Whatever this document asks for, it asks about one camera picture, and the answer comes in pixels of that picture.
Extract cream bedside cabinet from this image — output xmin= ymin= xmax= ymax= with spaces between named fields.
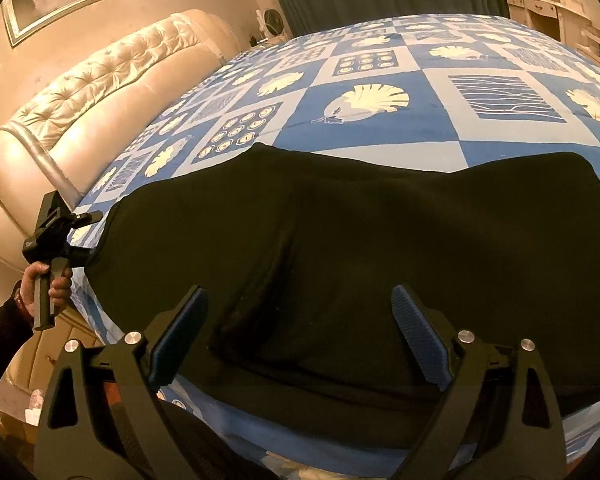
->
xmin=0 ymin=307 xmax=106 ymax=411

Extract white dressing table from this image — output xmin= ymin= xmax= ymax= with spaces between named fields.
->
xmin=502 ymin=0 xmax=600 ymax=61

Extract cream tufted headboard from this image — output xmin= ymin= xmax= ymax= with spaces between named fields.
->
xmin=0 ymin=8 xmax=241 ymax=271

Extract person's left hand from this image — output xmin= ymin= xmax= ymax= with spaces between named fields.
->
xmin=21 ymin=262 xmax=74 ymax=319

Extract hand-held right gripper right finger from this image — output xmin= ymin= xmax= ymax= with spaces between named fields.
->
xmin=390 ymin=284 xmax=567 ymax=480

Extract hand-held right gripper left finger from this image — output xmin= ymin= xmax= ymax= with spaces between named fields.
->
xmin=32 ymin=285 xmax=210 ymax=480

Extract blue patterned bedsheet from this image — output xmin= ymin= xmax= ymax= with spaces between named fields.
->
xmin=72 ymin=12 xmax=600 ymax=480

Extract black pants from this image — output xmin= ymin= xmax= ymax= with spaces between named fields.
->
xmin=82 ymin=142 xmax=600 ymax=453

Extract small white desk fan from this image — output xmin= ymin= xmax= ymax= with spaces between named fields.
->
xmin=255 ymin=8 xmax=285 ymax=43

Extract person's left forearm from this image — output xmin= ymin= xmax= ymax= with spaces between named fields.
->
xmin=0 ymin=282 xmax=36 ymax=411

